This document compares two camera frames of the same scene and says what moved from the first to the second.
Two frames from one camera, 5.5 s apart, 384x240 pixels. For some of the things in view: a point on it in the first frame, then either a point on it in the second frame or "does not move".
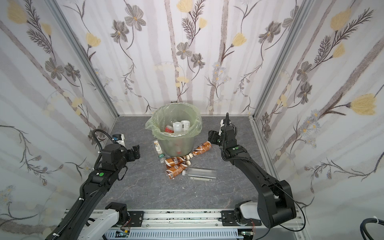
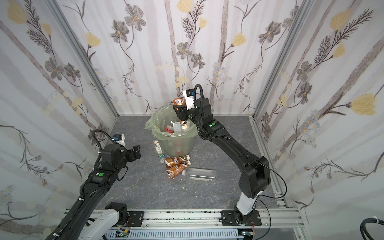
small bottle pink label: (169, 128) does not move
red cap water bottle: (177, 127) does not move
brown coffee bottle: (204, 147) -> (180, 101)
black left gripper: (133, 153) does not move
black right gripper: (226, 129) -> (182, 111)
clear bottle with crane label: (161, 155) does not move
